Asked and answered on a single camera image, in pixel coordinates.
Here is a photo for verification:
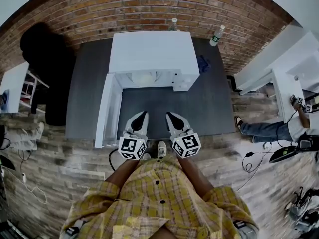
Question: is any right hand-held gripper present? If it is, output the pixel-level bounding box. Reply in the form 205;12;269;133
165;112;202;160

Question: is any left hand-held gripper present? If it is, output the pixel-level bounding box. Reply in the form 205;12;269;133
119;111;150;161

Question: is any white microwave appliance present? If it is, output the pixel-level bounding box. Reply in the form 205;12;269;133
94;31;200;149

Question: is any another person's forearm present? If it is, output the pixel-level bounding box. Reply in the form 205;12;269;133
297;105;311;129

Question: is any person's left forearm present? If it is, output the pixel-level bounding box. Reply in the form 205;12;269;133
104;155;143;191

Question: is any person's right forearm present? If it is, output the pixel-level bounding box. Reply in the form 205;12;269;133
175;155;215;199

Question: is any blue cloth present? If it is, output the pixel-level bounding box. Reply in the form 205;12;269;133
196;54;212;73

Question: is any low white bench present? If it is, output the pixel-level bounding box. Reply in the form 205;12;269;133
233;68;275;96

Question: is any yellow plaid shirt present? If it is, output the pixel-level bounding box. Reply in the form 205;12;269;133
59;158;260;239

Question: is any green label plastic bottle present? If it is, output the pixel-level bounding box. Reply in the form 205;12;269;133
209;24;226;47

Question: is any white metal rack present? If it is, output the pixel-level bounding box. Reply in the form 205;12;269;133
20;69;50;114

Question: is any black and green device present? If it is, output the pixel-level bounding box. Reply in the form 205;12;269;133
268;145;301;164

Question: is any grey waist-worn device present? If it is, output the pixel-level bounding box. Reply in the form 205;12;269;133
233;219;260;239
64;219;87;238

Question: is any small white side table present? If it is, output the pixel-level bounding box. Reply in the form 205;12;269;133
0;61;30;114

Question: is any large white desk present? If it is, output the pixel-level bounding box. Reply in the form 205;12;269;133
270;30;319;124

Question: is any heap of grey equipment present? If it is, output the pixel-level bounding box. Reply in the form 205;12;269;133
283;186;319;234

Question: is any black power cable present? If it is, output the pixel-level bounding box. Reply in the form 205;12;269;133
108;148;121;172

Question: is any black cable with adapter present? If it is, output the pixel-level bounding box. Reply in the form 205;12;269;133
241;143;275;174

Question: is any thin white cable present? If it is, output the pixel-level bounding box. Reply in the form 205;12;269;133
21;172;48;205

